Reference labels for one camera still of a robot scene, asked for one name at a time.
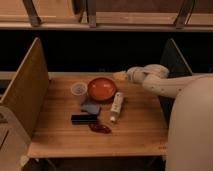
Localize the black rectangular eraser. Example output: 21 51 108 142
71 115 98 125

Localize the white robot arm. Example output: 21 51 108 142
127 64 213 171

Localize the yellow sponge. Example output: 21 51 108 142
113 71 128 81

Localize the red bowl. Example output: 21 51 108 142
88 77 117 101

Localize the right dark side panel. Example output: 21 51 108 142
158 39 193 124

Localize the white remote controller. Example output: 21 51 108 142
110 92 124 123

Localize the blue grey cloth piece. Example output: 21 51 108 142
81 101 101 115

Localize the clear plastic cup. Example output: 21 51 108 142
71 82 87 96

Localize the dark red wrapper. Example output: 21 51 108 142
89 124 111 134

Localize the wooden shelf with brackets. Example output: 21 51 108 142
0 0 213 32

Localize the left wooden side panel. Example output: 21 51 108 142
0 38 49 141

